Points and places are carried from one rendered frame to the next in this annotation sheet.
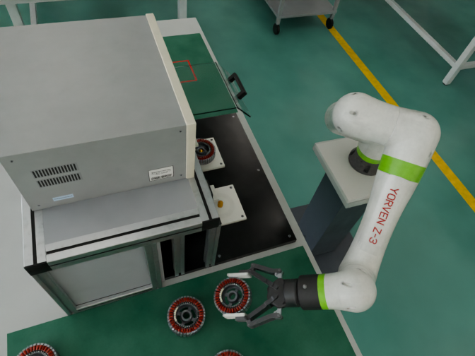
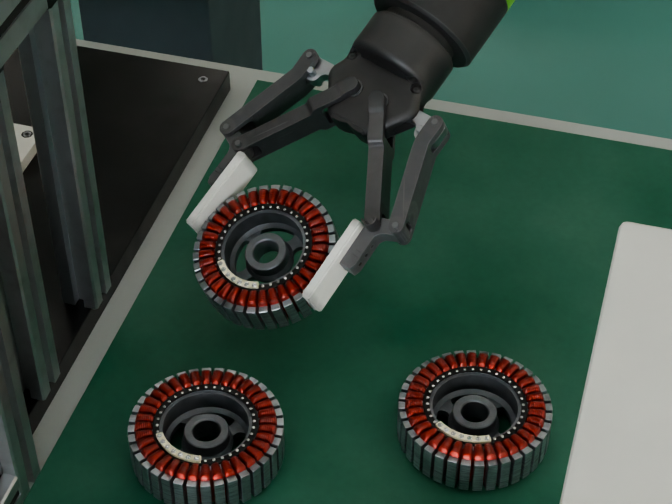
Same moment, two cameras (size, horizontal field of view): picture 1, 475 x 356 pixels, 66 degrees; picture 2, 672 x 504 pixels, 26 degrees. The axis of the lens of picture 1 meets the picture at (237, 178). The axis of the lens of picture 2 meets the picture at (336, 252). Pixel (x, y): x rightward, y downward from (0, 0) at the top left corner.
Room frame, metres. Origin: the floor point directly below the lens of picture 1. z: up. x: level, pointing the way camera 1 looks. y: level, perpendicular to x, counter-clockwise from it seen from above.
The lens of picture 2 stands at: (-0.26, 0.49, 1.58)
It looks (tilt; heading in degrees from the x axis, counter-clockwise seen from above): 42 degrees down; 315
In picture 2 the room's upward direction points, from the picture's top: straight up
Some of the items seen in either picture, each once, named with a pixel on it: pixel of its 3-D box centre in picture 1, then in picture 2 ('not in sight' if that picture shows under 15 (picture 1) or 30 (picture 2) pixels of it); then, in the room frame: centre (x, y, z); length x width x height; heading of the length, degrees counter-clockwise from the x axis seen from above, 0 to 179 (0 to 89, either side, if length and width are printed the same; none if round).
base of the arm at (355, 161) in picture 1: (378, 152); not in sight; (1.08, -0.56, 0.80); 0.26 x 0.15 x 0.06; 127
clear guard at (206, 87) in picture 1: (196, 94); not in sight; (0.95, 0.20, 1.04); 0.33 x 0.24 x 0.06; 119
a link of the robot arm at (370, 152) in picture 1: (377, 135); not in sight; (1.05, -0.50, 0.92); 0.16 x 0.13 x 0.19; 79
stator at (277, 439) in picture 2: (186, 316); (207, 437); (0.29, 0.07, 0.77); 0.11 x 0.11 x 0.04
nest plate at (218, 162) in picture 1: (201, 155); not in sight; (0.90, 0.16, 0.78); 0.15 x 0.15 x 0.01; 29
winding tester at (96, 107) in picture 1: (98, 103); not in sight; (0.65, 0.39, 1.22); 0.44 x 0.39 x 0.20; 29
